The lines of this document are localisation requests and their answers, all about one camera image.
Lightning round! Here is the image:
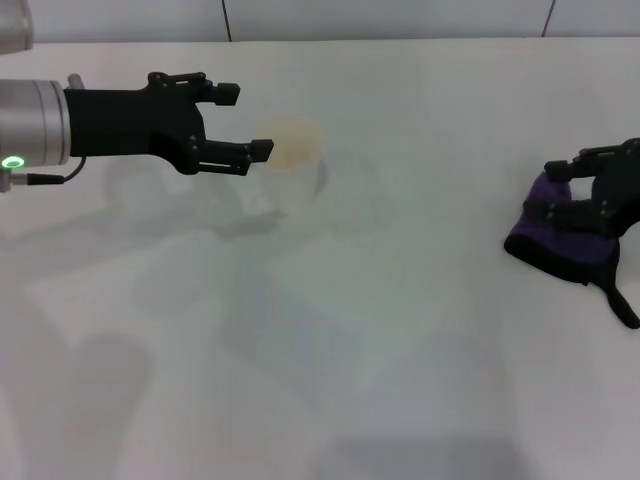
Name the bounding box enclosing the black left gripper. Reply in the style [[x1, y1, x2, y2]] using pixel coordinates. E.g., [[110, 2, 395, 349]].
[[63, 71, 276, 177]]

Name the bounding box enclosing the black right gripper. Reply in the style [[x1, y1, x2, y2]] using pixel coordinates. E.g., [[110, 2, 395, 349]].
[[522, 137, 640, 242]]

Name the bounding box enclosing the purple blue rag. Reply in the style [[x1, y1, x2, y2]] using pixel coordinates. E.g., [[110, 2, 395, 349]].
[[503, 172, 640, 330]]

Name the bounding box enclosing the white paper cup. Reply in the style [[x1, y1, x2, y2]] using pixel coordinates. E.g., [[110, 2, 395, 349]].
[[252, 116, 330, 211]]

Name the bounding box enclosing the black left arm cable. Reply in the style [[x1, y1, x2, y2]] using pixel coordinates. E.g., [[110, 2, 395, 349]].
[[0, 155, 87, 186]]

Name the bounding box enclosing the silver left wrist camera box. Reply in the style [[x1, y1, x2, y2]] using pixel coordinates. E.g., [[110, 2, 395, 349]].
[[0, 0, 35, 55]]

